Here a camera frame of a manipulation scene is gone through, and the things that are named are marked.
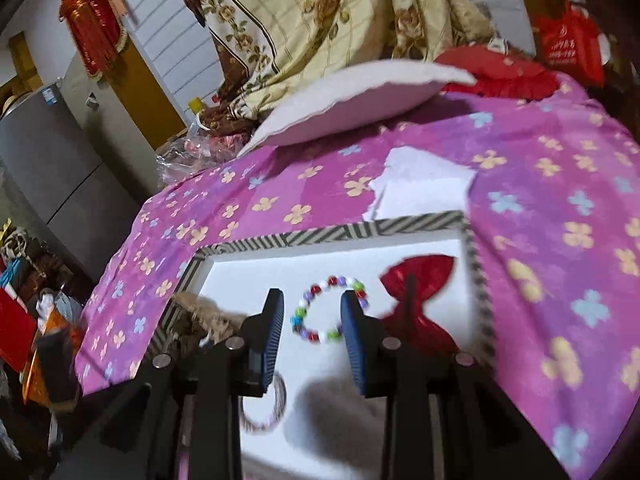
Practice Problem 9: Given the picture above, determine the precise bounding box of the pink floral blanket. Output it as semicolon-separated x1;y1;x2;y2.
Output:
75;72;640;480

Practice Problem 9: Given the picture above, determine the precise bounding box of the multicolour bead bracelet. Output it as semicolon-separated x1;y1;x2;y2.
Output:
291;275;372;346

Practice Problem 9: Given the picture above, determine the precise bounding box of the beige floral quilt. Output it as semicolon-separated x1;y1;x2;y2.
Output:
177;0;497;122

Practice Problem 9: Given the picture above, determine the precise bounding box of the striped cardboard box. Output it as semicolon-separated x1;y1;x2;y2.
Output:
150;210;497;480

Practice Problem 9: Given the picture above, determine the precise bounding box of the red pillow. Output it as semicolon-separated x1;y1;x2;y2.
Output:
434;45;562;102

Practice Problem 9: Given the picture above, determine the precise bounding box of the leopard print straw hair bow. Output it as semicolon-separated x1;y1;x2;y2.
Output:
170;292;251;349

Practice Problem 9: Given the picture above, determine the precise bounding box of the red bow hair clip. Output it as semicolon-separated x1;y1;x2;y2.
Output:
377;255;459;357

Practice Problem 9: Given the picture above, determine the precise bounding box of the orange bag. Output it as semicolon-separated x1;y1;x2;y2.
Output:
22;307;87;407

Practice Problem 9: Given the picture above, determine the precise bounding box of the clear plastic bag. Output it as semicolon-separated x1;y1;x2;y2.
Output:
155;129;252;187

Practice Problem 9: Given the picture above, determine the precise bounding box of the red box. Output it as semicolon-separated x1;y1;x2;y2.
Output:
0;287;39;372

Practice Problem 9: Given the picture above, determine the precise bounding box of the yellow capped bottle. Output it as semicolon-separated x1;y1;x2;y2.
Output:
186;97;212;132

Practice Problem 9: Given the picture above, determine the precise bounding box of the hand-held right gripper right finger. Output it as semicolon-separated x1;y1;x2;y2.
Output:
340;291;571;480

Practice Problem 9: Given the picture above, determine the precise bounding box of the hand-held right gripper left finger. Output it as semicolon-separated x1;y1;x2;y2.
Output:
65;288;285;480

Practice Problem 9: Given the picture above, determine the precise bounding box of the grey refrigerator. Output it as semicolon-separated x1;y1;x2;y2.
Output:
0;77;142;282

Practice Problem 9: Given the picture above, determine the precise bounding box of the rhinestone bracelet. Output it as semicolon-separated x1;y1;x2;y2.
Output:
239;372;289;432

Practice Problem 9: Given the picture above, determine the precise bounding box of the white pink pillow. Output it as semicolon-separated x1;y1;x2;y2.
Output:
237;59;477;157

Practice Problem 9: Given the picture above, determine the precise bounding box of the red hanging decoration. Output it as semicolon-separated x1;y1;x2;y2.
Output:
57;0;129;82

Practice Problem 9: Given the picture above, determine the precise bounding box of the red shopping bag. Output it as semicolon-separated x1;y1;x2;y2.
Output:
531;2;607;87

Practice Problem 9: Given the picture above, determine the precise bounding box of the white folded cloth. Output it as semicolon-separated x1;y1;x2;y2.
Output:
362;146;477;222

